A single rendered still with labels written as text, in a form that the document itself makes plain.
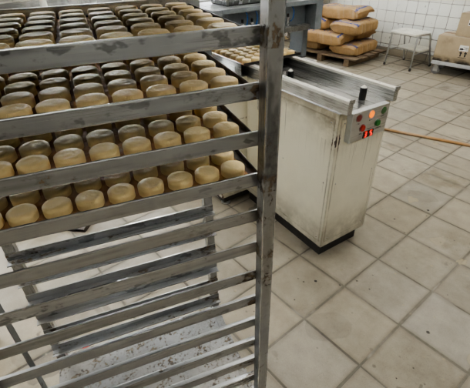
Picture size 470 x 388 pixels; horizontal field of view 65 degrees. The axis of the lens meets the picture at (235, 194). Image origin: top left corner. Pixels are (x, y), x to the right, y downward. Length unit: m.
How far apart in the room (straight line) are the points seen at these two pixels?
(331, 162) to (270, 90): 1.15
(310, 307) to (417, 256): 0.73
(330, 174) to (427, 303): 0.78
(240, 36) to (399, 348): 1.51
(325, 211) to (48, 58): 1.54
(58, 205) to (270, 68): 0.44
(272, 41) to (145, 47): 0.19
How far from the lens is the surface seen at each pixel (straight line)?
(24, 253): 1.27
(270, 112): 0.65
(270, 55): 0.62
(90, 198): 0.73
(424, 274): 2.20
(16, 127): 0.62
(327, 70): 2.09
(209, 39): 0.61
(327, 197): 1.85
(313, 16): 2.40
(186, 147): 0.65
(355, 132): 1.72
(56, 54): 0.58
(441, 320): 2.01
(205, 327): 1.61
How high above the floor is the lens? 1.44
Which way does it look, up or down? 34 degrees down
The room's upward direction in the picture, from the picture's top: 1 degrees counter-clockwise
